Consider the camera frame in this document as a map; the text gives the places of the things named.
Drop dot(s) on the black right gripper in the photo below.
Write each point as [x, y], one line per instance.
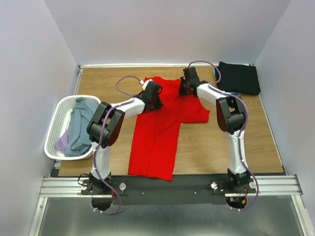
[181, 91]

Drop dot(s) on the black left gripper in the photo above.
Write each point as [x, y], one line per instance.
[159, 105]

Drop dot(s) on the red t shirt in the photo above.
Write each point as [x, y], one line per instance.
[155, 138]

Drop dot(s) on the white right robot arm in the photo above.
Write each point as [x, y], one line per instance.
[231, 118]

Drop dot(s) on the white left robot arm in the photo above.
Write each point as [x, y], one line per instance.
[106, 123]

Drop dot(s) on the black folded t shirt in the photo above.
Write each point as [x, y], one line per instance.
[238, 78]

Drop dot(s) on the grey blue t shirt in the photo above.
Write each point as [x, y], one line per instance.
[78, 139]

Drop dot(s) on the white laundry basket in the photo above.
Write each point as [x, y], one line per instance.
[59, 125]

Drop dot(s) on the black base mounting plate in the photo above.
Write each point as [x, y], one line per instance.
[183, 189]

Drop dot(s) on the lavender t shirt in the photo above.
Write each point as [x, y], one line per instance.
[63, 142]

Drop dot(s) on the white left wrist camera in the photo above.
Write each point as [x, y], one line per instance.
[144, 83]

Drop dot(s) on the aluminium frame rail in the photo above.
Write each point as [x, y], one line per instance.
[66, 187]

